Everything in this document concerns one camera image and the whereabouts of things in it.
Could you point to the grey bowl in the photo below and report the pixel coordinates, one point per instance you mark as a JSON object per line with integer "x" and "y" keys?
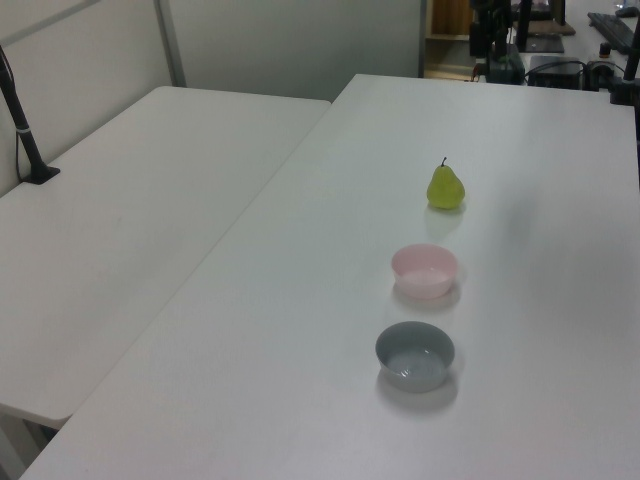
{"x": 415, "y": 370}

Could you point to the black control box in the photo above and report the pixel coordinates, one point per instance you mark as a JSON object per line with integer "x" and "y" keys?
{"x": 552, "y": 72}

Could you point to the pink bowl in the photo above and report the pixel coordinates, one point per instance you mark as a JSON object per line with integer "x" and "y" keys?
{"x": 425, "y": 280}

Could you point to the black monitor stand base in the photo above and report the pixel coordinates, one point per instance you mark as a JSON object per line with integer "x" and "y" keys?
{"x": 542, "y": 45}

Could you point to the wooden shelf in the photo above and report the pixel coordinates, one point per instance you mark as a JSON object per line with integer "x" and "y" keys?
{"x": 445, "y": 50}

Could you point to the black clamp mount pole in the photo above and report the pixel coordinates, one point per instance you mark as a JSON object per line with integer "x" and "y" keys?
{"x": 625, "y": 90}

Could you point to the black keyboard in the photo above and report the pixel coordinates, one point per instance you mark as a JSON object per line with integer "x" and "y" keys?
{"x": 617, "y": 30}

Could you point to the black camera pole with base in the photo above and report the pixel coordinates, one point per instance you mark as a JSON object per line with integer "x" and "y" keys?
{"x": 22, "y": 135}

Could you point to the green pear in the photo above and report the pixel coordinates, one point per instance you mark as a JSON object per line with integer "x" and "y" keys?
{"x": 444, "y": 192}

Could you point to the grey partition frame post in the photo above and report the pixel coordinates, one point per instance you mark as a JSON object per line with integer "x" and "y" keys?
{"x": 172, "y": 45}

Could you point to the black equipment rack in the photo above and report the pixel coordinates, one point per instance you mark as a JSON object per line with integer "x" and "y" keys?
{"x": 495, "y": 55}

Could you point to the white side table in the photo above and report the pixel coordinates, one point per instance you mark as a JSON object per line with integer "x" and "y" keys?
{"x": 125, "y": 225}

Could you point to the grey box with red button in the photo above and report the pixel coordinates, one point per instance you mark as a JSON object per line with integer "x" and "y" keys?
{"x": 599, "y": 67}

